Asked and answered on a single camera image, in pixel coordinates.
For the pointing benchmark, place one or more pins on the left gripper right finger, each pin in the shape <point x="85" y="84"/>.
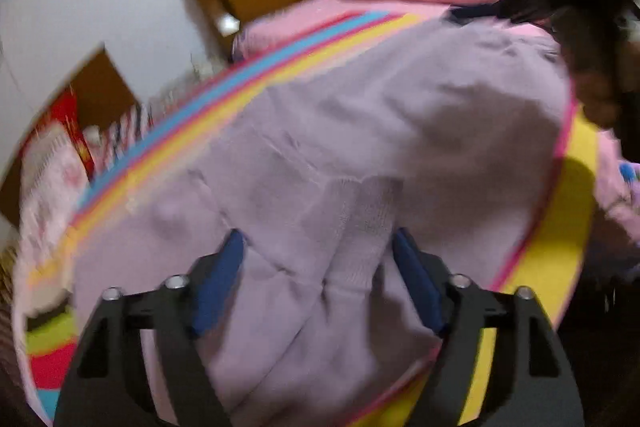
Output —
<point x="530" y="380"/>

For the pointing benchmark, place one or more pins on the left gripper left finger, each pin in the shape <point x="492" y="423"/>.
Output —
<point x="107" y="383"/>

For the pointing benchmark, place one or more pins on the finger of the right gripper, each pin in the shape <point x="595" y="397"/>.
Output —
<point x="513" y="11"/>

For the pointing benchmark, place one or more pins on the lilac fleece pants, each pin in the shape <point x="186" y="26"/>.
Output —
<point x="447" y="131"/>

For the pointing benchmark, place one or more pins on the person's right hand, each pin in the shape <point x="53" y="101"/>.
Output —
<point x="595" y="87"/>

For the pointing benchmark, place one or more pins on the rainbow striped blanket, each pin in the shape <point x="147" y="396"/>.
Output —
<point x="547" y="260"/>

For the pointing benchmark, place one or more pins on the pink floral folded quilt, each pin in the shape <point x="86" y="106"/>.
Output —
<point x="53" y="179"/>

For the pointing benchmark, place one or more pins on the plaid checkered bedsheet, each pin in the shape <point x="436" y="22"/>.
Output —
<point x="107" y="147"/>

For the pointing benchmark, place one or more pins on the pink bed cover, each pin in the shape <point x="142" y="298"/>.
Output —
<point x="270" y="31"/>

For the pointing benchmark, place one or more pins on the red embroidered pillow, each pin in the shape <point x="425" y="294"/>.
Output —
<point x="64" y="111"/>

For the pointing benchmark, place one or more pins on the dark wooden small headboard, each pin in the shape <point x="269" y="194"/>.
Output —
<point x="103" y="96"/>

